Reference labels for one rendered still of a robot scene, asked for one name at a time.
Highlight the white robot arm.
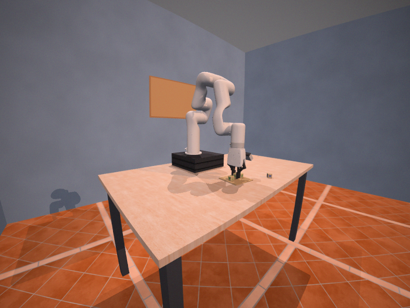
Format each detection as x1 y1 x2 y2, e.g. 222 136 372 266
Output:
185 72 245 155

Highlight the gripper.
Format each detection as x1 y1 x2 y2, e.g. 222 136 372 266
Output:
227 147 246 179

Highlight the tan flat mat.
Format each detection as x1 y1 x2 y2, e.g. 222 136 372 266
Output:
219 176 253 185

